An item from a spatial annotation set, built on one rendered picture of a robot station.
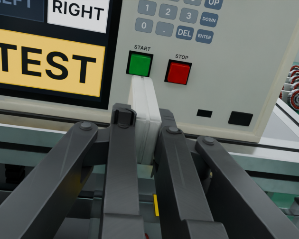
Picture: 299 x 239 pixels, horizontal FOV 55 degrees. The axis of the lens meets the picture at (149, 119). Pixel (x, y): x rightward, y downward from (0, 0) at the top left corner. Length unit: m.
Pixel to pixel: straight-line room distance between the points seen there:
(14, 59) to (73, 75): 0.05
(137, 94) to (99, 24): 0.11
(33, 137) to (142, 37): 0.14
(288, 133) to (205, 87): 0.15
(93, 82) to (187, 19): 0.10
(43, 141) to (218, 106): 0.18
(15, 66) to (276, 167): 0.28
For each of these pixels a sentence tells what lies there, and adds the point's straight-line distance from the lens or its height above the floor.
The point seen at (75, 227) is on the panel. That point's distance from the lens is 0.59.
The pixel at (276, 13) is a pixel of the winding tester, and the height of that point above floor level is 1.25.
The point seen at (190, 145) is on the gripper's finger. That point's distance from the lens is 0.15.
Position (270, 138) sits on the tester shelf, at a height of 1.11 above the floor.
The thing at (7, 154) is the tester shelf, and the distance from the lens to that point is 0.31.
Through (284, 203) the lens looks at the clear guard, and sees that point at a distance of 0.36.
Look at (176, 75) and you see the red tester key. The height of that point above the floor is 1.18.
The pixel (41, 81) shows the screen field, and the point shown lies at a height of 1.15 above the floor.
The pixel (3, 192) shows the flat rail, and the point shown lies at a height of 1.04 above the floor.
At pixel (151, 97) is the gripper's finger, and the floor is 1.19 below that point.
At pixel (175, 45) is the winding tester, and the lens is 0.28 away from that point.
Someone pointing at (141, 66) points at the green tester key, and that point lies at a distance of 0.27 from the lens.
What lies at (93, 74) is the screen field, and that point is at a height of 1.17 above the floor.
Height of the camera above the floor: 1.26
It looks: 27 degrees down
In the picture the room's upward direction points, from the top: 12 degrees clockwise
